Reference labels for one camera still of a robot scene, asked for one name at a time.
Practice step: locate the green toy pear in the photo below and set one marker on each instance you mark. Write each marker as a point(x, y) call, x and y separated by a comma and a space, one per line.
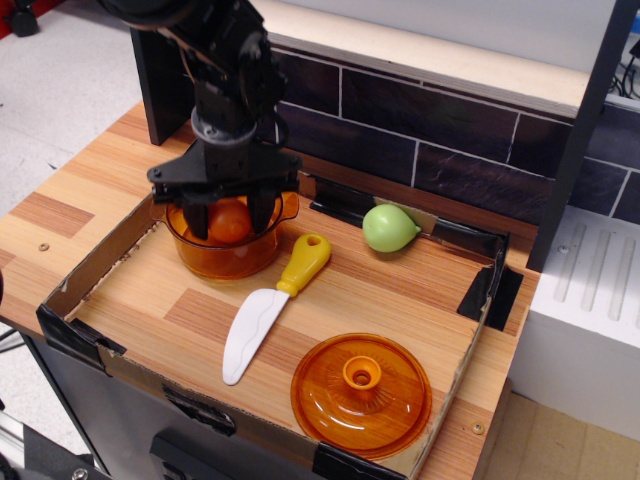
point(387, 228)

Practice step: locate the toy knife yellow handle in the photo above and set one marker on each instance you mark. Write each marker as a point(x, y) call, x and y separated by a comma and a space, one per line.
point(261, 308)

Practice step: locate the orange transparent plastic pot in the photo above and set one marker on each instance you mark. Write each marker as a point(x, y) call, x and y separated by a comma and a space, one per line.
point(227, 261)

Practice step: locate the orange transparent pot lid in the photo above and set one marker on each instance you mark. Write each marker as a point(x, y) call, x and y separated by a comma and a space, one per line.
point(363, 393)

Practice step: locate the white grooved side panel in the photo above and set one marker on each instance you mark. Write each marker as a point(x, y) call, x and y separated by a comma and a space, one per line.
point(579, 350)

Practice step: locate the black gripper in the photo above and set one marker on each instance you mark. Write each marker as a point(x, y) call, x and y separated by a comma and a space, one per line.
point(225, 160)

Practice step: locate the orange toy carrot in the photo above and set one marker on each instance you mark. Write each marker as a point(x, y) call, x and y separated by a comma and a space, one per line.
point(229, 221)

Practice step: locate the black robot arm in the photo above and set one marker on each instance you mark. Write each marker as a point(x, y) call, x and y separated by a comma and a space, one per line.
point(237, 85)

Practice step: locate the dark brick-pattern backsplash shelf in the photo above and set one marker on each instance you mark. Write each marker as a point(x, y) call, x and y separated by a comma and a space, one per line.
point(406, 115)

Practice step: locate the black metal frame base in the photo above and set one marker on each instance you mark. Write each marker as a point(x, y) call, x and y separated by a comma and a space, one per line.
point(27, 454)

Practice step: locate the cardboard fence with black tape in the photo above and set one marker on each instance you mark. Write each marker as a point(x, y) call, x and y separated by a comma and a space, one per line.
point(135, 340)

